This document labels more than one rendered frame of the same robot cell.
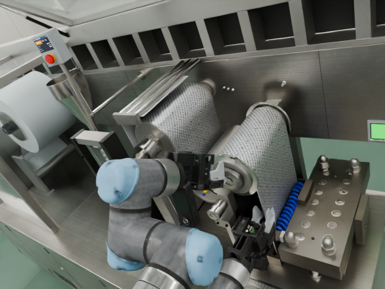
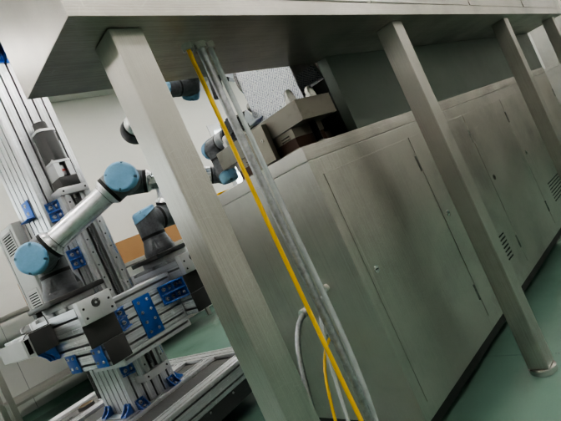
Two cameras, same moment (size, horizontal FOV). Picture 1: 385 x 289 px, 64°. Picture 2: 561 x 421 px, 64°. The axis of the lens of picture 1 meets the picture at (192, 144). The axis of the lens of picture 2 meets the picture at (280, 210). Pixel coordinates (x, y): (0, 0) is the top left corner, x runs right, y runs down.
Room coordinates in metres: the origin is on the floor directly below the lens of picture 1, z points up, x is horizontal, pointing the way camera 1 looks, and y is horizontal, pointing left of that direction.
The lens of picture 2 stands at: (0.56, -1.72, 0.78)
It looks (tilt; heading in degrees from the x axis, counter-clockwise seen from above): 0 degrees down; 90
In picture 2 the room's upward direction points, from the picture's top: 25 degrees counter-clockwise
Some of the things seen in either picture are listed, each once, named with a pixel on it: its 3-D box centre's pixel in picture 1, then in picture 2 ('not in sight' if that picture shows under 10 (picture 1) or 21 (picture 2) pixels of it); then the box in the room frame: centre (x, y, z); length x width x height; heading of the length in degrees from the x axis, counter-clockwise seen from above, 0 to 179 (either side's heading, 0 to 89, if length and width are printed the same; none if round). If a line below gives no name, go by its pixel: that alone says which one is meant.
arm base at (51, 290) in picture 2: not in sight; (59, 283); (-0.36, 0.05, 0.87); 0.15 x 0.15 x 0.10
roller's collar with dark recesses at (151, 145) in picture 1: (148, 148); not in sight; (0.81, 0.12, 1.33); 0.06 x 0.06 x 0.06; 44
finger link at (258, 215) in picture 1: (257, 214); not in sight; (0.61, -0.09, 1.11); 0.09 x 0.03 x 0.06; 135
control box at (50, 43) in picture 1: (50, 48); not in sight; (1.06, 0.29, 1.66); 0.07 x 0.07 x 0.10; 62
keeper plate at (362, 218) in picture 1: (363, 219); (260, 148); (0.57, -0.38, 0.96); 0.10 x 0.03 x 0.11; 134
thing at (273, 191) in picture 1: (279, 184); (275, 102); (0.69, -0.20, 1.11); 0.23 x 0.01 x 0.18; 134
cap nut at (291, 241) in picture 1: (290, 237); not in sight; (0.55, -0.15, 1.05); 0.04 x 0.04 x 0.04
